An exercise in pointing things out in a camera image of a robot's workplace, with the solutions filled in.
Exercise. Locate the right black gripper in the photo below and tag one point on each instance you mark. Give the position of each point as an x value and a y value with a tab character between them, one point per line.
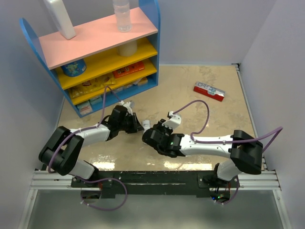
159	127

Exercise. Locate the clear plastic bottle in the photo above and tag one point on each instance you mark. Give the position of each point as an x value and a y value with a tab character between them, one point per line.
122	13

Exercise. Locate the orange snack box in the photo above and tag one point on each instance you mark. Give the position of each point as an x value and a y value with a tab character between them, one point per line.
126	70

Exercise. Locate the white remote control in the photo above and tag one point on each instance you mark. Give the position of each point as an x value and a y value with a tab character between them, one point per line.
146	125

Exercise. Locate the blue patterned can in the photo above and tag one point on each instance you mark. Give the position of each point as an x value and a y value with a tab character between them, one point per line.
75	68

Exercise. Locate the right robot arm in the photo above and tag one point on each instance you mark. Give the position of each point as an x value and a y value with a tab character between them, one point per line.
242	151

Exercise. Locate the cream cylindrical cup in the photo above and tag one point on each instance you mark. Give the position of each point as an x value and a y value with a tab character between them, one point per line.
127	49

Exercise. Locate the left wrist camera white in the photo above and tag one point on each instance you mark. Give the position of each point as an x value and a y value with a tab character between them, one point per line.
129	105

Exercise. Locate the red white toothpaste box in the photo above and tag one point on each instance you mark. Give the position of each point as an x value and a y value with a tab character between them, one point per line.
209	91

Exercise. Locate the yellow snack bags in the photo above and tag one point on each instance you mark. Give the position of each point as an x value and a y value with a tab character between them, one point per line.
92	85

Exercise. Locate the white bottle on shelf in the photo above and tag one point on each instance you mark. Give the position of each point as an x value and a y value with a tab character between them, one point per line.
61	18

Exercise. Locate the blue shelf unit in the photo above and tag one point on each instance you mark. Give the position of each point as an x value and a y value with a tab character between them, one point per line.
96	42

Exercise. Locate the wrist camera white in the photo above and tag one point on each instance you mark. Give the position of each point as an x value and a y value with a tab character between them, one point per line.
174	120
129	105

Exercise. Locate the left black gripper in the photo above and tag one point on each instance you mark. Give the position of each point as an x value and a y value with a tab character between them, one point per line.
136	126

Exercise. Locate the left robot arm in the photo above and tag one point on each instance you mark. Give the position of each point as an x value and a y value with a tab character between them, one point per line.
62	150

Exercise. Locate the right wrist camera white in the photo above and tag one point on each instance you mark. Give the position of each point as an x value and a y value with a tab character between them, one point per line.
174	120

